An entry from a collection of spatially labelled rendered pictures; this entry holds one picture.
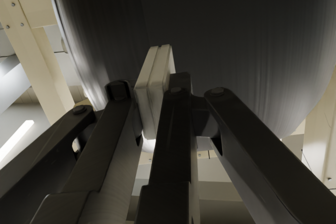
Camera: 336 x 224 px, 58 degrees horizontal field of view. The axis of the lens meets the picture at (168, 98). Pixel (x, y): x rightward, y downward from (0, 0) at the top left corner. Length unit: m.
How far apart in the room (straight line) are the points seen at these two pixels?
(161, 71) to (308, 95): 0.23
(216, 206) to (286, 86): 2.55
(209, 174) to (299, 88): 3.18
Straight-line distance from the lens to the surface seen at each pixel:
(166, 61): 0.17
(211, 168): 3.56
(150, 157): 1.03
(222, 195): 2.80
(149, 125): 0.15
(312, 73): 0.34
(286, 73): 0.32
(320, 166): 0.76
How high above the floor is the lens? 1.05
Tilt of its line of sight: 33 degrees up
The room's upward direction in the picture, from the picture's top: 168 degrees clockwise
